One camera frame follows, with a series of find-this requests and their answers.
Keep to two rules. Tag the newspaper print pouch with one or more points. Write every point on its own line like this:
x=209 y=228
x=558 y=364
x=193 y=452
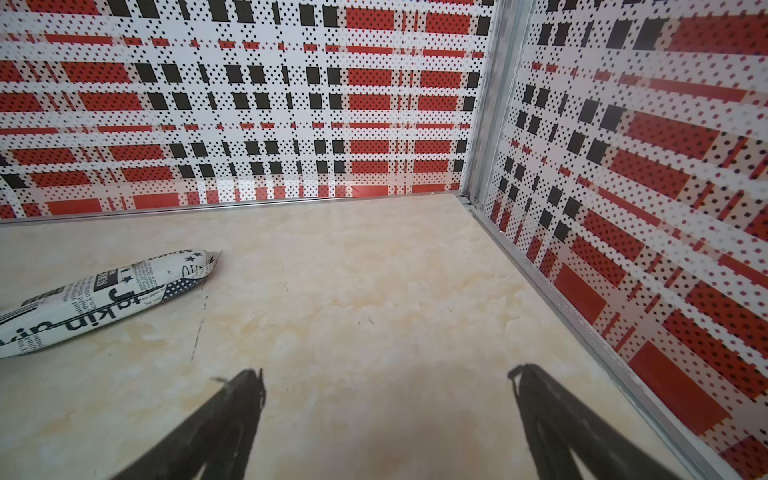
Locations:
x=101 y=299

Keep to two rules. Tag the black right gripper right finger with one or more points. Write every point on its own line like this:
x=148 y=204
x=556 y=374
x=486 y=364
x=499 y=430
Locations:
x=561 y=431

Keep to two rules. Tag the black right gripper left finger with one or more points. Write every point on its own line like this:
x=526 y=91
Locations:
x=214 y=442

